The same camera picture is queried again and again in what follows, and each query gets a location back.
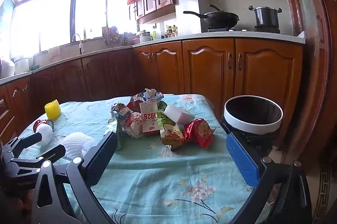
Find green yellow snack packet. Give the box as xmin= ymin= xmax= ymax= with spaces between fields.
xmin=159 ymin=111 xmax=185 ymax=151

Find red white plastic bag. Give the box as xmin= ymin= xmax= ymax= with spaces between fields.
xmin=120 ymin=111 xmax=144 ymax=138

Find white paper ball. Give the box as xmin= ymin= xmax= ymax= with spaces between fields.
xmin=143 ymin=88 xmax=164 ymax=103

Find white foam block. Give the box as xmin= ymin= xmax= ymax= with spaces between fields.
xmin=164 ymin=104 xmax=195 ymax=125

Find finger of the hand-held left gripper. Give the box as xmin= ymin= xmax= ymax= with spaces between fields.
xmin=9 ymin=132 xmax=43 ymax=153
xmin=11 ymin=144 xmax=66 ymax=169

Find large kitchen window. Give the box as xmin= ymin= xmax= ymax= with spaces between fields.
xmin=9 ymin=0 xmax=132 ymax=56

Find yellow foam fruit net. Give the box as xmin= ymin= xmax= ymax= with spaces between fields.
xmin=44 ymin=99 xmax=62 ymax=120

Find chrome kitchen faucet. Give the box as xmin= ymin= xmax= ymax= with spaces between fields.
xmin=72 ymin=33 xmax=85 ymax=55

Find red white crushed can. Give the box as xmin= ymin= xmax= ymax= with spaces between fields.
xmin=33 ymin=119 xmax=54 ymax=132

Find white speckled countertop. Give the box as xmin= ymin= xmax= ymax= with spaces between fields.
xmin=0 ymin=31 xmax=306 ymax=80

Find crumpled silver blue wrapper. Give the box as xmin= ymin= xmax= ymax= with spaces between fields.
xmin=110 ymin=102 xmax=132 ymax=118

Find light blue floral tablecloth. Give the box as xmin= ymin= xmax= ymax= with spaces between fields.
xmin=20 ymin=94 xmax=271 ymax=224

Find dark steel cooking pot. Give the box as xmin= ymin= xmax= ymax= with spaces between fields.
xmin=249 ymin=5 xmax=283 ymax=27

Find white carton with red label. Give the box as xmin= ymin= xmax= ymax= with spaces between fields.
xmin=139 ymin=102 xmax=160 ymax=135

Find kitchen utensil rack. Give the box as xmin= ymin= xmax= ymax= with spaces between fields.
xmin=102 ymin=26 xmax=124 ymax=46

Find white foam fruit net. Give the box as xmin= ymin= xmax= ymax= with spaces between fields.
xmin=56 ymin=132 xmax=96 ymax=159

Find black gas stove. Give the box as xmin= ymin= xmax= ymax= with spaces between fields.
xmin=207 ymin=25 xmax=281 ymax=33

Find wooden framed glass door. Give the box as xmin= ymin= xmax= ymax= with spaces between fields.
xmin=274 ymin=0 xmax=337 ymax=164

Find green silver foil packet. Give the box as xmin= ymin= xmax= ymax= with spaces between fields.
xmin=104 ymin=117 xmax=124 ymax=151

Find red foil wrapper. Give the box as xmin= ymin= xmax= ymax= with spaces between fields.
xmin=183 ymin=119 xmax=214 ymax=149

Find wooden lower cabinets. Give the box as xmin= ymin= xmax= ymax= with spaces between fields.
xmin=0 ymin=38 xmax=304 ymax=140

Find dark patterned rug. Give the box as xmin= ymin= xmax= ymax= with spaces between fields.
xmin=313 ymin=161 xmax=335 ymax=224

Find black wok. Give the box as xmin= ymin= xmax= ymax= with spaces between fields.
xmin=183 ymin=4 xmax=240 ymax=28

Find white rice cooker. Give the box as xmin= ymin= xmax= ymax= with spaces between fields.
xmin=0 ymin=58 xmax=15 ymax=78

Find group of seasoning bottles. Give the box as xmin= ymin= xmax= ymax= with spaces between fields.
xmin=164 ymin=25 xmax=178 ymax=38

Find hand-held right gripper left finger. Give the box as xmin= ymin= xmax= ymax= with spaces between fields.
xmin=32 ymin=131 xmax=119 ymax=224

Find orange red snack wrapper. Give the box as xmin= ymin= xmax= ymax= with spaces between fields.
xmin=128 ymin=94 xmax=145 ymax=112

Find white bowl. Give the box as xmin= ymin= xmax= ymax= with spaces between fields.
xmin=222 ymin=95 xmax=284 ymax=156

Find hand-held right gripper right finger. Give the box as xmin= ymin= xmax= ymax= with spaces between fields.
xmin=226 ymin=133 xmax=312 ymax=224

